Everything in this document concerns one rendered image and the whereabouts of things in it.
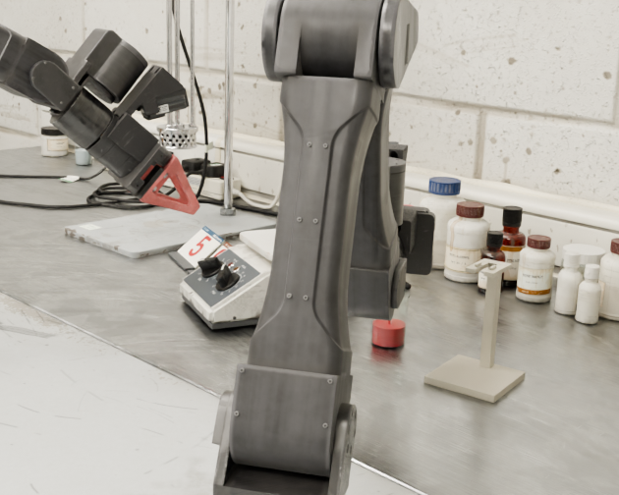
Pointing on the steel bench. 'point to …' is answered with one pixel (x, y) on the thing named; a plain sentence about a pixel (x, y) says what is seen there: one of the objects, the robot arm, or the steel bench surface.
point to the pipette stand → (486, 369)
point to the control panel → (205, 288)
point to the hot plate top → (260, 241)
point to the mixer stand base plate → (163, 230)
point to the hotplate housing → (248, 313)
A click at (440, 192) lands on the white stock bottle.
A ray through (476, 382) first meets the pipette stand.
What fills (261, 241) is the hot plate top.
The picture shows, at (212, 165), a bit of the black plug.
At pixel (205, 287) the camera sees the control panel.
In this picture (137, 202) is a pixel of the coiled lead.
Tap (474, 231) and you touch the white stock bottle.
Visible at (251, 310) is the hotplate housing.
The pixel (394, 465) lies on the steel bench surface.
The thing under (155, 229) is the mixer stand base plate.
